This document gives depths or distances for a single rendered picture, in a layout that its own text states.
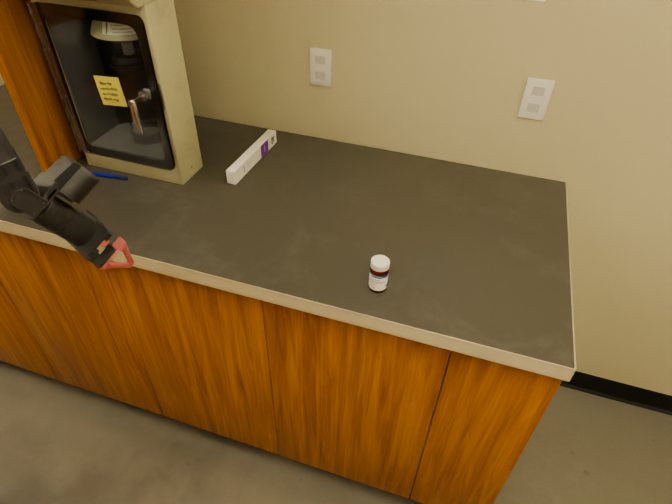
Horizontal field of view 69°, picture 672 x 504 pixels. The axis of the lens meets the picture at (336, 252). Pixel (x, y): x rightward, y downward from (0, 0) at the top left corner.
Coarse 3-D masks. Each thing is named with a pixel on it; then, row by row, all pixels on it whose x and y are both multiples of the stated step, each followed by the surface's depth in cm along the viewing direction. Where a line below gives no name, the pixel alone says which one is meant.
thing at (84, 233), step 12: (72, 216) 88; (84, 216) 91; (72, 228) 88; (84, 228) 90; (96, 228) 92; (72, 240) 90; (84, 240) 91; (96, 240) 91; (84, 252) 91; (96, 252) 91
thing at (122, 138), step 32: (64, 32) 118; (96, 32) 115; (128, 32) 112; (64, 64) 124; (96, 64) 121; (128, 64) 118; (96, 96) 127; (128, 96) 124; (96, 128) 134; (128, 128) 130; (160, 128) 127; (128, 160) 138; (160, 160) 134
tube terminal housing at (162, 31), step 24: (48, 0) 115; (72, 0) 113; (144, 0) 108; (168, 0) 115; (144, 24) 111; (168, 24) 117; (168, 48) 119; (168, 72) 121; (168, 96) 123; (168, 120) 126; (192, 120) 136; (192, 144) 139; (120, 168) 143; (144, 168) 140; (192, 168) 142
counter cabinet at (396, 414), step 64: (0, 256) 142; (64, 256) 131; (0, 320) 169; (64, 320) 154; (128, 320) 142; (192, 320) 131; (256, 320) 122; (320, 320) 114; (128, 384) 169; (192, 384) 154; (256, 384) 142; (320, 384) 131; (384, 384) 122; (448, 384) 114; (512, 384) 107; (320, 448) 154; (384, 448) 142; (448, 448) 131; (512, 448) 122
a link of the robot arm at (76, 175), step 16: (64, 160) 84; (48, 176) 83; (64, 176) 84; (80, 176) 85; (16, 192) 77; (32, 192) 79; (48, 192) 82; (64, 192) 84; (80, 192) 86; (32, 208) 80
